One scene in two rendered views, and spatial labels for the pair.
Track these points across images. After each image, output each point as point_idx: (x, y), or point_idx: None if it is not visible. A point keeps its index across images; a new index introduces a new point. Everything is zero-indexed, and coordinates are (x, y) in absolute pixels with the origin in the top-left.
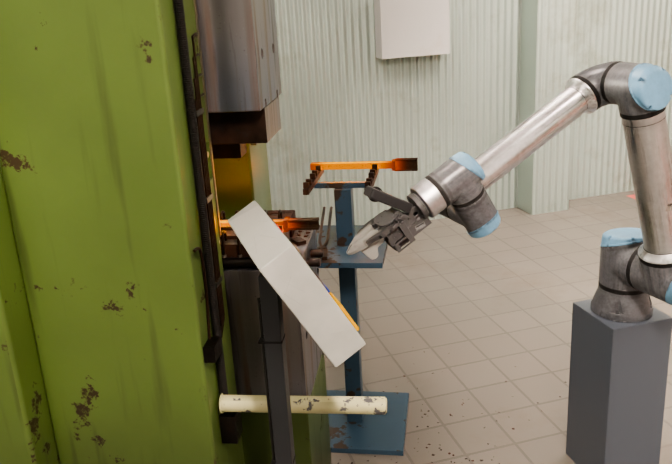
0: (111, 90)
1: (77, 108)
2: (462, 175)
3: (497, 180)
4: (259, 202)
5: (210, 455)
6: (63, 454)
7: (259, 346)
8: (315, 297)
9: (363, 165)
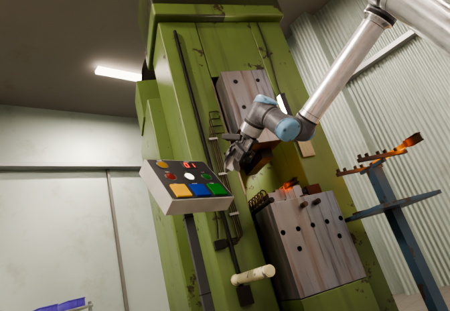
0: (180, 140)
1: (179, 151)
2: (252, 106)
3: (321, 104)
4: (321, 188)
5: (226, 308)
6: None
7: (274, 256)
8: (153, 179)
9: (391, 151)
